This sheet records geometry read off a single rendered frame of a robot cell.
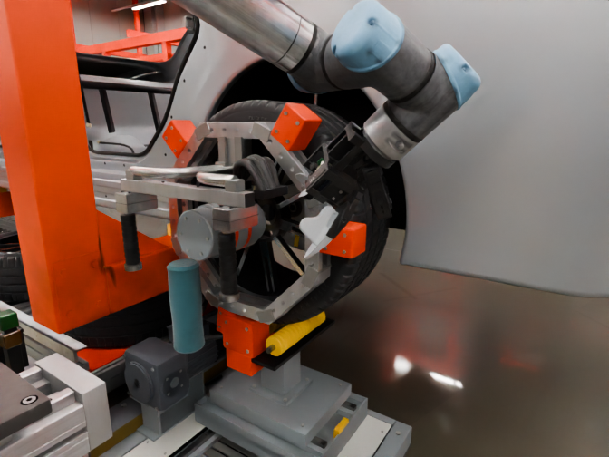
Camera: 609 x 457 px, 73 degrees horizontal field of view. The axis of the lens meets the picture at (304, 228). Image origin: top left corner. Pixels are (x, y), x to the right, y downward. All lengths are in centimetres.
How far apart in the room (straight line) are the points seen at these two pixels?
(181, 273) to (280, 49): 74
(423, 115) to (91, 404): 58
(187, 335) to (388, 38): 97
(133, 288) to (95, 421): 87
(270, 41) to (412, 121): 21
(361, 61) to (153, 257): 117
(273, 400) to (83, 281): 70
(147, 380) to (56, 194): 61
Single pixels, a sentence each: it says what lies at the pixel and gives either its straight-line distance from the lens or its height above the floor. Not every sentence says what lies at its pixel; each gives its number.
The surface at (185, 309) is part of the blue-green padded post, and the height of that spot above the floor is 62.
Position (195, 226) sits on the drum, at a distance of 103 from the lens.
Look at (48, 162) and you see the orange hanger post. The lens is 131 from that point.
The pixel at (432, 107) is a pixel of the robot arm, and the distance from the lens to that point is 57.
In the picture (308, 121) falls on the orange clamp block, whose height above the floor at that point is 112.
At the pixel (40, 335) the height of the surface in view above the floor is 38.
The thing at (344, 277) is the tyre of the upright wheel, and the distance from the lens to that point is 108.
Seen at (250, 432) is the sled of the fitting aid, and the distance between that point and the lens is 146.
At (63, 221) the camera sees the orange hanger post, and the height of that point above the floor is 85.
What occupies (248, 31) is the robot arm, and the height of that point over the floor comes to 123.
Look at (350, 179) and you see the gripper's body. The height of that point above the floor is 103.
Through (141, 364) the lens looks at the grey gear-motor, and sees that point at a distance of 144.
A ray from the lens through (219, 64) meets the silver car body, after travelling 145.
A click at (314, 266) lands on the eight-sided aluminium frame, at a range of 100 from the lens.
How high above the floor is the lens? 112
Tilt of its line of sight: 14 degrees down
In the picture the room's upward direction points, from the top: straight up
